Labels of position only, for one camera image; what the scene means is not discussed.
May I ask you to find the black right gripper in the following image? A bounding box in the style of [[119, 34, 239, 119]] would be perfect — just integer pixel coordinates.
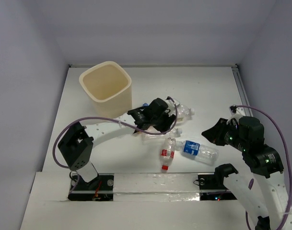
[[200, 116, 248, 150]]

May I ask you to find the blue label water bottle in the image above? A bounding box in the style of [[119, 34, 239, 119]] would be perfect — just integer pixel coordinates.
[[175, 140, 219, 166]]

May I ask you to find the clear crushed bottle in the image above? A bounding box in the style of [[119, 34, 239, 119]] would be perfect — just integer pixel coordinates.
[[141, 127, 182, 144]]

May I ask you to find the large clear plastic bottle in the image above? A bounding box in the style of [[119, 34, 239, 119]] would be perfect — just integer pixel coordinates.
[[165, 98, 195, 125]]

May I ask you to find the red label crushed bottle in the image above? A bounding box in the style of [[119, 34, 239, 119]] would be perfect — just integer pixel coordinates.
[[160, 138, 176, 171]]

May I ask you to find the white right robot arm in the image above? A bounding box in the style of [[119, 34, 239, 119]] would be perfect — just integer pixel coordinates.
[[201, 116, 292, 230]]

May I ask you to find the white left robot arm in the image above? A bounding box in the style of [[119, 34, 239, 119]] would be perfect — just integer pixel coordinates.
[[52, 97, 179, 189]]

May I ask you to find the cream plastic bin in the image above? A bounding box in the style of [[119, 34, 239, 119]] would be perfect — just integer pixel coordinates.
[[79, 61, 132, 118]]

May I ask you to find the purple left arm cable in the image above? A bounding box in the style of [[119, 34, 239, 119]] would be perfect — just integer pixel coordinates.
[[52, 96, 179, 168]]

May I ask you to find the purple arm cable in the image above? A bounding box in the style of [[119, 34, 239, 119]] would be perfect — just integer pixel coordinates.
[[52, 96, 179, 168], [234, 104, 292, 230]]

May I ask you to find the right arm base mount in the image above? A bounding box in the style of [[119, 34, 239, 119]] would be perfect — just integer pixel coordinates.
[[193, 174, 236, 201]]

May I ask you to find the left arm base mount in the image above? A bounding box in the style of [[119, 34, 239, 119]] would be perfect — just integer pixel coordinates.
[[68, 172, 114, 201]]

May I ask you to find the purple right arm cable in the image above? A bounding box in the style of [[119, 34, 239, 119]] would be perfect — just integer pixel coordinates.
[[234, 104, 292, 230]]

